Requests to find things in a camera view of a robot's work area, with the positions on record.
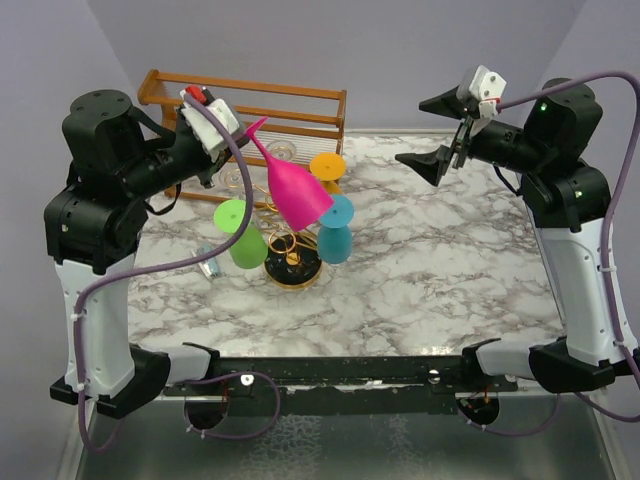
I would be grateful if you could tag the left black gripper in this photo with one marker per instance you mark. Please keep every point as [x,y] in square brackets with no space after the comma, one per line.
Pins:
[209,166]

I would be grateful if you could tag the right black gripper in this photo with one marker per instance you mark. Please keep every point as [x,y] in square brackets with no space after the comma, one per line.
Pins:
[436,162]

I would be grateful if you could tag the clear wine glass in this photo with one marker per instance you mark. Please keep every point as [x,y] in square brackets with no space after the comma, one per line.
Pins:
[233,180]
[283,150]

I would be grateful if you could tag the green plastic goblet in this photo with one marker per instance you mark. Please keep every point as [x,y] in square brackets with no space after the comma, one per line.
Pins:
[250,250]

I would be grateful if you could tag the pink plastic goblet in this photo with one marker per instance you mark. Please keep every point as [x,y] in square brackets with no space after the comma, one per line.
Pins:
[299,197]

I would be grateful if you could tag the orange plastic goblet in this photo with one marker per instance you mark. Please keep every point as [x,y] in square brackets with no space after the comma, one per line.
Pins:
[328,168]

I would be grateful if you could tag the blue plastic goblet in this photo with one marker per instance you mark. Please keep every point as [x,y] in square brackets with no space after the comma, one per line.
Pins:
[334,238]

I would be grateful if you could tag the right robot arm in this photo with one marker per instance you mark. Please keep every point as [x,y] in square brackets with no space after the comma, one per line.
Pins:
[571,206]

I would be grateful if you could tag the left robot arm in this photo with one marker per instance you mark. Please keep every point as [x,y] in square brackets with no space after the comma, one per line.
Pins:
[120,159]

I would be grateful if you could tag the wooden dish rack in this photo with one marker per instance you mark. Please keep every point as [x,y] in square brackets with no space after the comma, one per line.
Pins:
[312,119]

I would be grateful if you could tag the small blue white packet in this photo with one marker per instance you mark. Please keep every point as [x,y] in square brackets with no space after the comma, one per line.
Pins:
[209,267]

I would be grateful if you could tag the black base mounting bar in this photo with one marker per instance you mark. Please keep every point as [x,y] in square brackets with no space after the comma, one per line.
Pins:
[325,386]

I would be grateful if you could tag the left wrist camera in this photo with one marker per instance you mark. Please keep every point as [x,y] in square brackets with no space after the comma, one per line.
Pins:
[198,107]

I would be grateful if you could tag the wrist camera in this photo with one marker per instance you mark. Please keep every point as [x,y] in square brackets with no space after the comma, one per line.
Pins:
[480,93]
[198,107]

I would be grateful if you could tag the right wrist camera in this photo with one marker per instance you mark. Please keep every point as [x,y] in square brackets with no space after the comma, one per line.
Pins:
[480,93]

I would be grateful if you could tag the gold wire wine glass rack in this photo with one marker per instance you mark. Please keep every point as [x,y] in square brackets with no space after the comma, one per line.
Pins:
[292,261]

